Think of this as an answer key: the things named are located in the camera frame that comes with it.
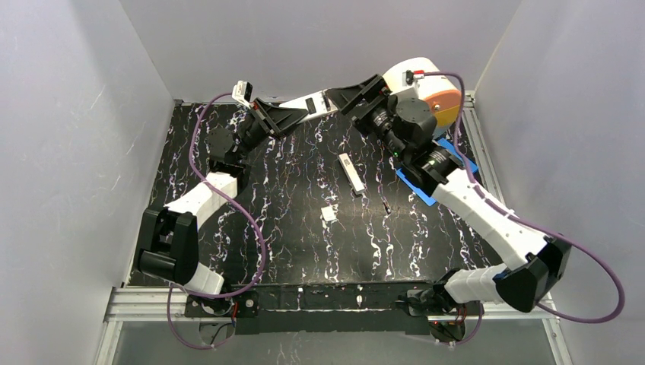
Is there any red white remote control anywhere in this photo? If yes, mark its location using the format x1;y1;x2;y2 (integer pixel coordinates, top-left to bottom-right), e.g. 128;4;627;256
278;89;338;123

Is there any small white battery cover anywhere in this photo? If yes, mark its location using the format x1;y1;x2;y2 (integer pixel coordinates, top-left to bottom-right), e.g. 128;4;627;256
321;205;338;222

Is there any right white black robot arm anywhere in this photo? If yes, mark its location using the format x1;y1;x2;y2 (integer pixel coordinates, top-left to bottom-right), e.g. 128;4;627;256
324;75;570;319

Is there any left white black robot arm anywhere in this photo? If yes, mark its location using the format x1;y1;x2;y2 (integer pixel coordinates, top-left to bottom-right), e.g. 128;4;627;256
133;99;309;303

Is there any white cylindrical drum box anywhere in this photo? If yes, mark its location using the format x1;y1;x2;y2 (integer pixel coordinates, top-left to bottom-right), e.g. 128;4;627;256
383;57;462;138

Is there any blue square plate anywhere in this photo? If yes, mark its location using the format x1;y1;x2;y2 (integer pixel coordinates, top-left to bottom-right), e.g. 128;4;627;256
396;138;478;206

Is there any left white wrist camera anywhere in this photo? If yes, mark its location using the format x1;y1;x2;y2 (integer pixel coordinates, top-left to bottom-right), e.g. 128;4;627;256
231;80;253;109

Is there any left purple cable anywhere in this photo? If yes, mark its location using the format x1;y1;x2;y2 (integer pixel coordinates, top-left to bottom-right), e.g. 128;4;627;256
166;92;267;351

